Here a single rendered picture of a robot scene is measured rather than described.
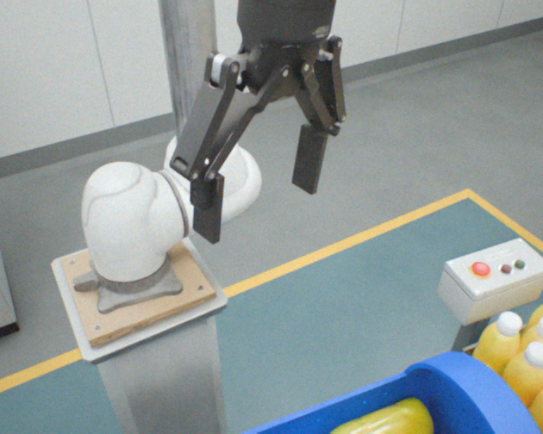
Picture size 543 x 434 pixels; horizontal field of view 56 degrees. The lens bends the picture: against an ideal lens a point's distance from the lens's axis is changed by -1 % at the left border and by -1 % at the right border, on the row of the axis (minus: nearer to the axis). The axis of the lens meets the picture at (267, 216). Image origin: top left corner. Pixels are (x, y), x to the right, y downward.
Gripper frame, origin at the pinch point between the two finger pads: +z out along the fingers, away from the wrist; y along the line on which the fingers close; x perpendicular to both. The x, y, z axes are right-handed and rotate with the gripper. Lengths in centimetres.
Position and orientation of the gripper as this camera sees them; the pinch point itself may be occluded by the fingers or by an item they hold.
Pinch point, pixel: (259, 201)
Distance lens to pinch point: 50.9
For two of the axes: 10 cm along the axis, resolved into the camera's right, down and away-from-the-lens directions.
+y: 7.0, -3.5, 6.2
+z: -1.2, 8.0, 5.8
